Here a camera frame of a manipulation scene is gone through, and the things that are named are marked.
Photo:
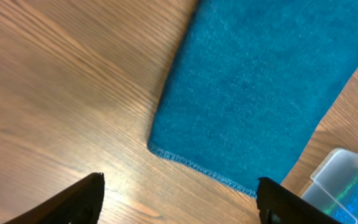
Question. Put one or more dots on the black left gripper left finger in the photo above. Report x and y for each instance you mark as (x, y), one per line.
(81, 202)

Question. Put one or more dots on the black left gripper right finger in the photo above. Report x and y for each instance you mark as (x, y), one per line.
(278, 205)

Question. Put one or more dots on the blue denim cloth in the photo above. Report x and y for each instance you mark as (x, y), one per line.
(249, 84)

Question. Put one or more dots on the clear plastic storage bin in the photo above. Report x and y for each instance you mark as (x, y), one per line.
(331, 177)

